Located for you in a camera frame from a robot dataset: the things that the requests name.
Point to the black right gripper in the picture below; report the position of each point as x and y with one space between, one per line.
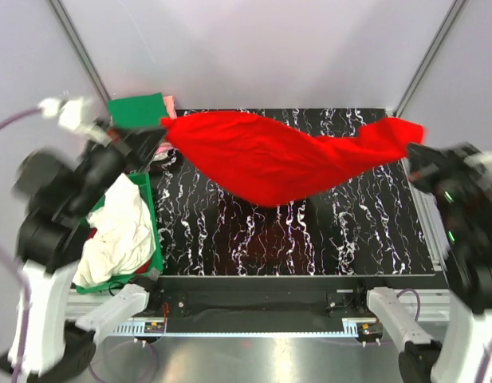
427 163

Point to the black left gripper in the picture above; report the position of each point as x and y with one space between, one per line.
138 147

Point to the red t-shirt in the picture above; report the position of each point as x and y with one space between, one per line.
268 163

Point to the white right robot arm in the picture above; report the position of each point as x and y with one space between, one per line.
465 355

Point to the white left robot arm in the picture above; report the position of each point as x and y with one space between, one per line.
48 347

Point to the folded white t-shirt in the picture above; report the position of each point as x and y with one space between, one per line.
163 155

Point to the folded green t-shirt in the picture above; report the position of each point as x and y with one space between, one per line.
138 111

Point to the folded salmon pink t-shirt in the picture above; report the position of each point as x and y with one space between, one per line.
169 102

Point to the crumpled white t-shirt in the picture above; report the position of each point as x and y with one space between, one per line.
125 236

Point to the green plastic bin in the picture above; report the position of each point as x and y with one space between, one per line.
142 180

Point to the dark red garment in bin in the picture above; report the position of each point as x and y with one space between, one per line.
143 269

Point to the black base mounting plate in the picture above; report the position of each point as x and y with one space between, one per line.
254 293

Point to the aluminium frame rail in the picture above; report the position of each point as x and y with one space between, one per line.
262 323

